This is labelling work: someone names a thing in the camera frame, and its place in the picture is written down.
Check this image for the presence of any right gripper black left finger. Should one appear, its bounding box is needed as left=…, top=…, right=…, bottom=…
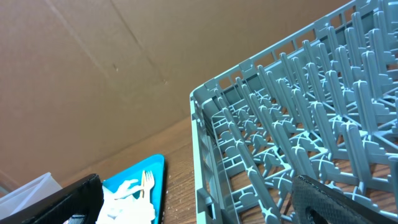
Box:
left=1, top=174, right=104, bottom=224

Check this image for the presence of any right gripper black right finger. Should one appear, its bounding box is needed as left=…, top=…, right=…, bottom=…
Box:
left=292, top=175, right=395, bottom=224

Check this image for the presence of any white napkin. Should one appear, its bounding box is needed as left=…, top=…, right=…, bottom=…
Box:
left=95, top=179, right=155, bottom=224

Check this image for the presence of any grey dishwasher rack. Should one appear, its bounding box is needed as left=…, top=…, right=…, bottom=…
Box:
left=190, top=1, right=397, bottom=223

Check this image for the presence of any clear plastic bin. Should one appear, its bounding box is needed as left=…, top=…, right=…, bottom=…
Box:
left=1, top=172, right=62, bottom=219

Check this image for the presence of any wooden chopstick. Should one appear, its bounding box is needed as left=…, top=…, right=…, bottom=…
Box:
left=139, top=170, right=146, bottom=198

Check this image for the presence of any white plastic fork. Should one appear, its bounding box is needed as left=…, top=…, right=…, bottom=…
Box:
left=143, top=171, right=155, bottom=203

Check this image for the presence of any teal serving tray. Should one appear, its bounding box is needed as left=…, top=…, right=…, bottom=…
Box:
left=103, top=154, right=165, bottom=224

